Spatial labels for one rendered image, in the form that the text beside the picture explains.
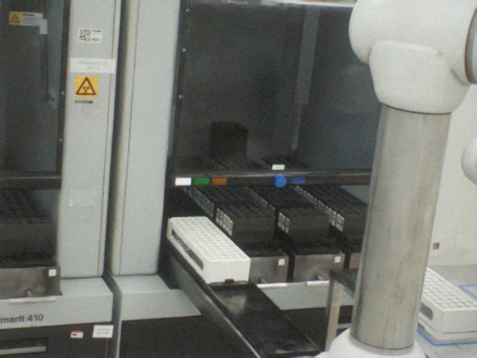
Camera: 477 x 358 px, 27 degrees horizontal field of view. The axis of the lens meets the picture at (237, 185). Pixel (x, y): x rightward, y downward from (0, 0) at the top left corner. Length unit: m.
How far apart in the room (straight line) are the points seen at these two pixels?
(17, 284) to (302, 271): 0.69
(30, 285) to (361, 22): 1.09
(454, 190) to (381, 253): 2.65
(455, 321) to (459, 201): 2.13
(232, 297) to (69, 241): 0.42
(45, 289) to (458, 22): 1.21
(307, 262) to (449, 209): 1.76
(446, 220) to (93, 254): 2.11
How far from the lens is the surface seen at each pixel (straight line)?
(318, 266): 2.45
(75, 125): 2.22
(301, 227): 2.48
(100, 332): 2.31
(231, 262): 2.16
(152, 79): 2.25
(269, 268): 2.39
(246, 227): 2.41
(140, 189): 2.30
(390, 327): 1.51
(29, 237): 2.26
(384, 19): 1.40
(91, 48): 2.20
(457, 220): 4.17
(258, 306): 2.10
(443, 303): 2.05
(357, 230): 2.55
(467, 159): 1.91
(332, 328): 2.35
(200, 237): 2.29
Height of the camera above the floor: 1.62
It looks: 16 degrees down
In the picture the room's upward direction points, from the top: 6 degrees clockwise
